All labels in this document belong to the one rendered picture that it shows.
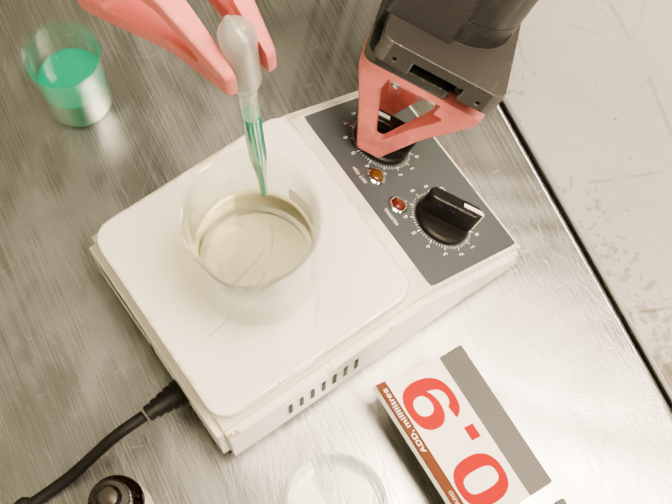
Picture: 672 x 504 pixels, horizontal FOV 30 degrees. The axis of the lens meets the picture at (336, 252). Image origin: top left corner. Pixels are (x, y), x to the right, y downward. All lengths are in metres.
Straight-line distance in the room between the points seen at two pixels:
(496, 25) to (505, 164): 0.16
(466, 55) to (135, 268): 0.19
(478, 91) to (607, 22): 0.22
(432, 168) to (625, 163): 0.13
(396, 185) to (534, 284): 0.11
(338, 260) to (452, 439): 0.12
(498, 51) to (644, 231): 0.18
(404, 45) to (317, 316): 0.14
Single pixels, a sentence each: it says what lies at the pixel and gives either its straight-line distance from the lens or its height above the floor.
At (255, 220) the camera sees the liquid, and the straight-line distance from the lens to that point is 0.60.
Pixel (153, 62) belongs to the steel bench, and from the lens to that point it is 0.77.
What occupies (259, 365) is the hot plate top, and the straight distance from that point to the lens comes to 0.61.
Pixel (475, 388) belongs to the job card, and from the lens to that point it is 0.70.
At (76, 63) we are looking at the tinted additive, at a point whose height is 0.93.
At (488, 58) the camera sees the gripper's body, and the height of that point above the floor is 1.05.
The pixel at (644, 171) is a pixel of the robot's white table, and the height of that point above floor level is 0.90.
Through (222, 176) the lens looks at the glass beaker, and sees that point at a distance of 0.57.
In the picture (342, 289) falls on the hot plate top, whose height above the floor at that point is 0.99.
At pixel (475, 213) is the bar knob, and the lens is 0.67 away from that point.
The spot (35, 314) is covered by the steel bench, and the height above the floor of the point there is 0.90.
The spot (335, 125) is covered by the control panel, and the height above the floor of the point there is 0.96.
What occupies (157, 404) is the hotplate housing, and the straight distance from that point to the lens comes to 0.67.
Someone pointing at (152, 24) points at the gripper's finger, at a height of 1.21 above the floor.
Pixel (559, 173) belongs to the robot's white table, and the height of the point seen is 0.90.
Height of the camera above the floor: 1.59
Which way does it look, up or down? 72 degrees down
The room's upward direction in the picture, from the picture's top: 4 degrees clockwise
